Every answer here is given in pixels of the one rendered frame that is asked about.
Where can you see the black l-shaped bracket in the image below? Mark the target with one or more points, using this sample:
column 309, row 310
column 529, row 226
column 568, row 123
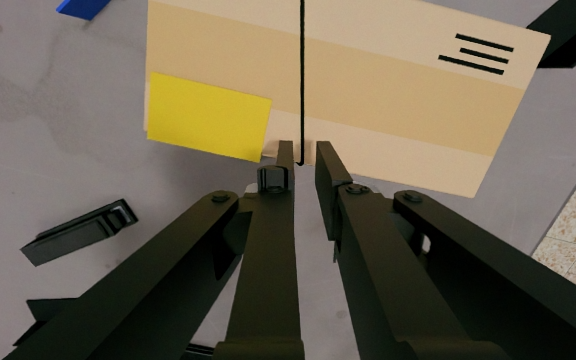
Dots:
column 43, row 310

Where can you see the blue l-shaped angle piece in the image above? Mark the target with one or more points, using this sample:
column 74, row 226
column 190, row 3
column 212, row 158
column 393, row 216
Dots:
column 84, row 9

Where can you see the brown cardboard box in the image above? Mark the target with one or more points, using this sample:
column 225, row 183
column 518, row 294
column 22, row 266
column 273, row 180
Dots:
column 406, row 91

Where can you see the yellow flat panel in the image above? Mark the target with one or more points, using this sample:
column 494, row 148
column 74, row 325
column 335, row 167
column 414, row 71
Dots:
column 206, row 117

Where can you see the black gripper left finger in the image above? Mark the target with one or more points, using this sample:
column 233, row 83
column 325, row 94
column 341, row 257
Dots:
column 151, row 305

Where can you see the black strap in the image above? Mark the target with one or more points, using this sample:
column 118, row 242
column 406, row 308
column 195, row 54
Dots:
column 302, row 6

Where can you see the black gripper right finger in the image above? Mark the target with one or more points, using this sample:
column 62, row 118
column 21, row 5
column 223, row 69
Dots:
column 403, row 309

